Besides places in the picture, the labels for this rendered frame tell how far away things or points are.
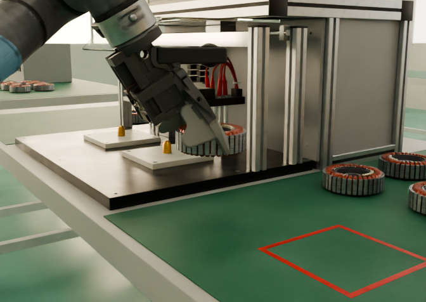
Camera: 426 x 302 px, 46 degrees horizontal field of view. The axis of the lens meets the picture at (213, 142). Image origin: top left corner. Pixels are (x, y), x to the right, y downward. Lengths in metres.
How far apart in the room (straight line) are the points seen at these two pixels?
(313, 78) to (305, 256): 0.50
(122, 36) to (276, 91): 0.56
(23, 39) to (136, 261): 0.32
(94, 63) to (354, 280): 5.60
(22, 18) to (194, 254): 0.37
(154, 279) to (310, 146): 0.57
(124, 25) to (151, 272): 0.32
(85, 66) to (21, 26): 5.37
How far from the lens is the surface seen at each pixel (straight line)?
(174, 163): 1.03
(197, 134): 0.71
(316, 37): 1.08
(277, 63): 1.16
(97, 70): 6.10
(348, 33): 1.13
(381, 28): 1.22
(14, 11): 0.69
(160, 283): 0.63
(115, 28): 0.69
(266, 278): 0.61
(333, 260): 0.67
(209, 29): 1.20
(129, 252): 0.70
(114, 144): 1.23
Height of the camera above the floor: 1.02
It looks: 11 degrees down
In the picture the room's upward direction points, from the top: straight up
